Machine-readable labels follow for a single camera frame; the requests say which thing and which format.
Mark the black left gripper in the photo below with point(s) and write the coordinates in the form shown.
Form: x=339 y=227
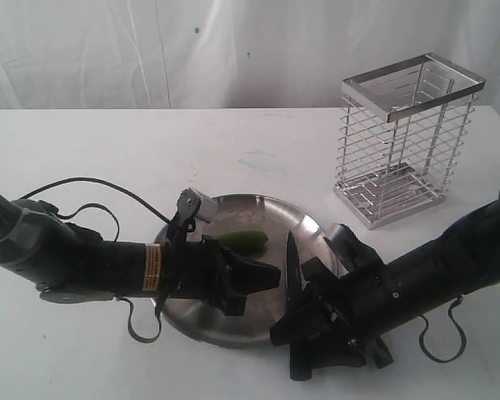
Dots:
x=216 y=275

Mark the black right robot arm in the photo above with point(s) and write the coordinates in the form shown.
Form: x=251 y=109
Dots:
x=333 y=321

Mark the chrome wire utensil holder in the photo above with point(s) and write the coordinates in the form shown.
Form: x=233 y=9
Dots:
x=402 y=129

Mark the green cucumber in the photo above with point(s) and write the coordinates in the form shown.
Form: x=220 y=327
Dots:
x=244 y=242

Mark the black handled knife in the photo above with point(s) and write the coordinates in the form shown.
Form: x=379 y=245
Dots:
x=293 y=279

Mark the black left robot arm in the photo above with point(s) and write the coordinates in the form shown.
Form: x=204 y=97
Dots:
x=73 y=264

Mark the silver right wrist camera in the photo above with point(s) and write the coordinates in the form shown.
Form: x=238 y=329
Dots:
x=344 y=243

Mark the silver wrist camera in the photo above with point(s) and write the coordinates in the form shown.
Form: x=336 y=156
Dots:
x=194 y=204
x=344 y=243

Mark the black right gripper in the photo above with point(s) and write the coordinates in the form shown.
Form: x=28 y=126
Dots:
x=365 y=306

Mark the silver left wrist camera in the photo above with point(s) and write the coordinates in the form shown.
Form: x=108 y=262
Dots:
x=194 y=204

